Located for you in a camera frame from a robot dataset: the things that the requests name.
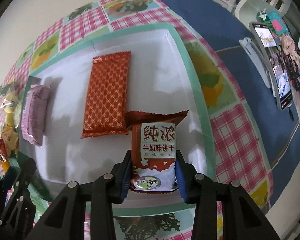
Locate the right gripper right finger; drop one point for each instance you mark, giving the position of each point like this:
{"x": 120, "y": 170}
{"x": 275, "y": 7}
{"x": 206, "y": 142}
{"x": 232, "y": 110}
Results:
{"x": 198, "y": 189}

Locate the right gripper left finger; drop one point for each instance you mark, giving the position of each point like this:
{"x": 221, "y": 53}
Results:
{"x": 110, "y": 188}

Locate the green snack packet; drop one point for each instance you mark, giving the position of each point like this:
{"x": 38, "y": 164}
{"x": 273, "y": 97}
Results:
{"x": 36, "y": 186}

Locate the milk biscuit packet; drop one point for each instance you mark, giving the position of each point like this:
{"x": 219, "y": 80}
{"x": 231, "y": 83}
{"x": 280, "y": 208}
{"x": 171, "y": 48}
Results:
{"x": 153, "y": 150}

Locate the red patterned wafer packet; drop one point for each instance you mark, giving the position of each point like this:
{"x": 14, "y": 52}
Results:
{"x": 105, "y": 105}

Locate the pink snack packet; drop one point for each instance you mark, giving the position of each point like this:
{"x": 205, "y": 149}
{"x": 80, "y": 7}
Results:
{"x": 34, "y": 114}

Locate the red cartoon snack bag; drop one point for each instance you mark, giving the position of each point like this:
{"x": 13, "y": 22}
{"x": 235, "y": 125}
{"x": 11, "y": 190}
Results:
{"x": 4, "y": 151}

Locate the orange swiss roll packet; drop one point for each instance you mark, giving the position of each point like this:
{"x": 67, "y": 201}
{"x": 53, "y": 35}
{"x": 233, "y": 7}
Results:
{"x": 10, "y": 138}

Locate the large steamed cake packet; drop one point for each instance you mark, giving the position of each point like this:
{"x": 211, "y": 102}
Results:
{"x": 11, "y": 104}

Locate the pink plaid fruit tablecloth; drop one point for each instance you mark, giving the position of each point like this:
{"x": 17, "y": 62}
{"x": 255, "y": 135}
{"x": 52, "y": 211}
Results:
{"x": 63, "y": 218}

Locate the mint green white tray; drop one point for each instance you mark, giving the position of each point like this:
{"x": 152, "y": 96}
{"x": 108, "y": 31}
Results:
{"x": 130, "y": 92}

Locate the white phone stand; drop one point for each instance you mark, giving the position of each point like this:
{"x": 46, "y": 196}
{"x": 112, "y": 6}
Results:
{"x": 252, "y": 50}

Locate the smartphone on stand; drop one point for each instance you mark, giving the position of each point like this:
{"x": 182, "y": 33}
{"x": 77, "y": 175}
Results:
{"x": 272, "y": 58}

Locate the blue checked under cloth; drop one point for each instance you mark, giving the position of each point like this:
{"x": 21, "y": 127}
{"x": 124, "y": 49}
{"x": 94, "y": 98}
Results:
{"x": 240, "y": 67}

